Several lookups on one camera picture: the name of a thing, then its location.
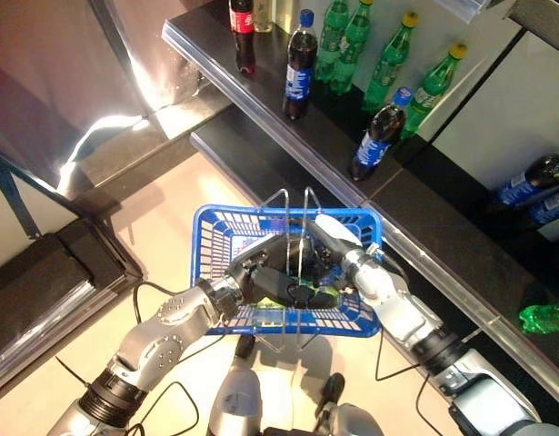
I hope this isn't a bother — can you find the silver left robot leg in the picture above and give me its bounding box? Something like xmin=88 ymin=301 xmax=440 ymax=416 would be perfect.
xmin=205 ymin=335 xmax=265 ymax=436

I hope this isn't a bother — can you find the dark low cabinet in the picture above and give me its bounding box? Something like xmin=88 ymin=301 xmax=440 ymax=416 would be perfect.
xmin=0 ymin=217 xmax=144 ymax=387

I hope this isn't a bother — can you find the pale yellow bottle green cap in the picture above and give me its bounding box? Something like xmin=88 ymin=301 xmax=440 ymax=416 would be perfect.
xmin=254 ymin=0 xmax=275 ymax=34

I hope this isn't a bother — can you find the black shelf clear price rail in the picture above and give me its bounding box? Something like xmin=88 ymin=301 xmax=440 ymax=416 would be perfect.
xmin=190 ymin=106 xmax=289 ymax=214
xmin=435 ymin=0 xmax=503 ymax=19
xmin=163 ymin=6 xmax=559 ymax=401

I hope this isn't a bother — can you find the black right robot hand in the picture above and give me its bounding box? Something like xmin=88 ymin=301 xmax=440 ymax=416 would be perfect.
xmin=300 ymin=214 xmax=365 ymax=279

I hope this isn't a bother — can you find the blue plastic shopping basket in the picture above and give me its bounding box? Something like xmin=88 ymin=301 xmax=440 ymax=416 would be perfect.
xmin=191 ymin=185 xmax=384 ymax=353

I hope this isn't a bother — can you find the black shelf without price rail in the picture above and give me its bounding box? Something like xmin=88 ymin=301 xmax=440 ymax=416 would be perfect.
xmin=505 ymin=0 xmax=559 ymax=45

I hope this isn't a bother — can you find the silver robot leg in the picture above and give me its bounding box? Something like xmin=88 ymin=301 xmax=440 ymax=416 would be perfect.
xmin=205 ymin=335 xmax=265 ymax=436
xmin=313 ymin=372 xmax=384 ymax=436

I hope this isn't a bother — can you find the silver right robot leg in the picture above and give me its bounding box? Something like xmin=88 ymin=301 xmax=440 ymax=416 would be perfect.
xmin=313 ymin=372 xmax=384 ymax=436

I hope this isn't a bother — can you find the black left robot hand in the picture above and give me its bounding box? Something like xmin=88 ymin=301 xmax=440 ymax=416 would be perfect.
xmin=226 ymin=235 xmax=340 ymax=313

